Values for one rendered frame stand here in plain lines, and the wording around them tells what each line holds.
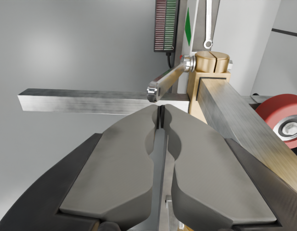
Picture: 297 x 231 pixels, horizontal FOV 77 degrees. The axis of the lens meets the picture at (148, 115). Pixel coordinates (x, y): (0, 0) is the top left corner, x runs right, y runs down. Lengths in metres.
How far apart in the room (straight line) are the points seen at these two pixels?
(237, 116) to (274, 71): 0.36
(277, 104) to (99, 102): 0.26
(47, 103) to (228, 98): 0.28
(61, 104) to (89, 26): 0.89
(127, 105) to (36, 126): 1.36
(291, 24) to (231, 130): 0.39
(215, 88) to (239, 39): 0.32
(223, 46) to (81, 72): 0.93
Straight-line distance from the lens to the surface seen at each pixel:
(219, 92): 0.24
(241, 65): 0.57
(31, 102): 0.36
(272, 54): 0.56
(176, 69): 0.19
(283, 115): 0.31
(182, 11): 0.43
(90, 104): 0.32
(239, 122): 0.18
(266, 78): 0.56
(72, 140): 1.58
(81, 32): 1.21
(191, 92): 0.29
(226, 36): 0.54
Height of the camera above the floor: 1.13
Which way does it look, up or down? 59 degrees down
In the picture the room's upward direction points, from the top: 176 degrees counter-clockwise
